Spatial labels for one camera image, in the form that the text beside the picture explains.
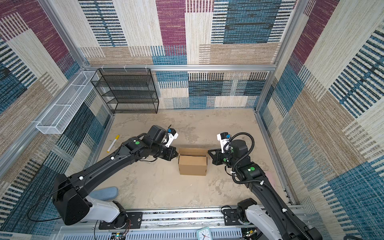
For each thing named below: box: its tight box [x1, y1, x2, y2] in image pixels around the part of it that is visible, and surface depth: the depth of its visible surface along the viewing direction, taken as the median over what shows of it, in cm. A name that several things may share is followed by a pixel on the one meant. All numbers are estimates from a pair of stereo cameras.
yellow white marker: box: [106, 134, 120, 153], surface depth 103 cm
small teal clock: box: [196, 227, 213, 240], surface depth 70 cm
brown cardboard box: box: [178, 147, 208, 176], surface depth 80 cm
